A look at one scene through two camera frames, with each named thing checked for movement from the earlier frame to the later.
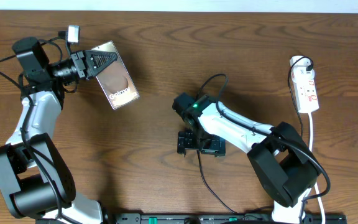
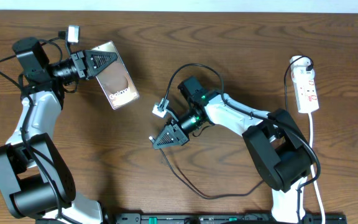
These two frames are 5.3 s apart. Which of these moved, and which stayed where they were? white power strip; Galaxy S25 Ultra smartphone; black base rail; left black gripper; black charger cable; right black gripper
Moved: right black gripper; black charger cable
Stayed: left black gripper; white power strip; black base rail; Galaxy S25 Ultra smartphone
